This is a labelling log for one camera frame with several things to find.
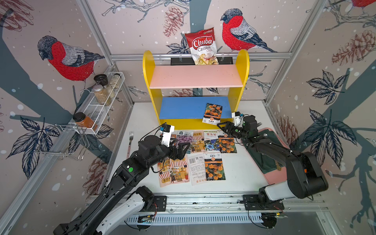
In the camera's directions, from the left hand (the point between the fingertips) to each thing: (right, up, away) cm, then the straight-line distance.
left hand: (185, 139), depth 66 cm
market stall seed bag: (+7, -7, +32) cm, 33 cm away
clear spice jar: (-43, +32, +19) cm, 56 cm away
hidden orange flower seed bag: (+16, -20, +20) cm, 32 cm away
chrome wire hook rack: (-53, -1, +1) cm, 53 cm away
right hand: (+19, +5, +20) cm, 29 cm away
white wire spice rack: (-49, +14, +8) cm, 52 cm away
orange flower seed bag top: (+26, -9, +29) cm, 40 cm away
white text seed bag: (+6, -20, +20) cm, 29 cm away
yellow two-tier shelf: (-7, +31, +56) cm, 64 cm away
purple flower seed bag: (-2, -4, +32) cm, 33 cm away
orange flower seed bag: (+17, +12, +29) cm, 35 cm away
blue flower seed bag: (+16, -7, +32) cm, 36 cm away
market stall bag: (-13, -23, +18) cm, 31 cm away
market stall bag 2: (-5, -22, +19) cm, 29 cm away
